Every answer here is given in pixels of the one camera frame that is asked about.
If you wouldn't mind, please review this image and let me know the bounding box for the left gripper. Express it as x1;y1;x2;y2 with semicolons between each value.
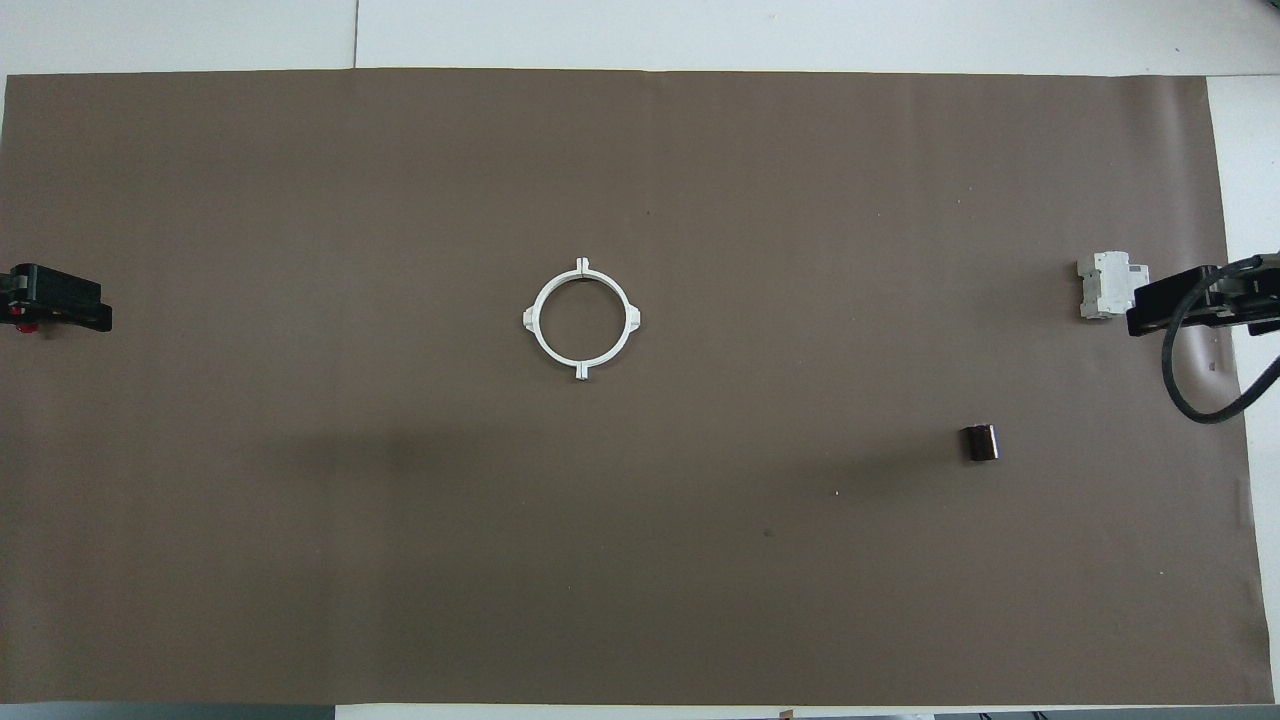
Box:
0;263;113;332

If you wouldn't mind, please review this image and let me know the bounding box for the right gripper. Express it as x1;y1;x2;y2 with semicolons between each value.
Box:
1127;255;1280;338

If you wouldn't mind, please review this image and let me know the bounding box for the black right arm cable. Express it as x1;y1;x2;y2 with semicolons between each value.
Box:
1160;250;1280;425

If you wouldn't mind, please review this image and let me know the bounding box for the white circuit breaker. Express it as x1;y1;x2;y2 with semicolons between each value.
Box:
1076;251;1151;322

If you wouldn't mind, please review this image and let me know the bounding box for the brown paper table mat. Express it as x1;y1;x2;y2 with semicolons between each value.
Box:
0;67;1273;706

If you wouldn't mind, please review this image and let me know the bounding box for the white half-ring pipe clamp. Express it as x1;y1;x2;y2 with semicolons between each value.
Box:
578;258;642;382
523;258;585;382

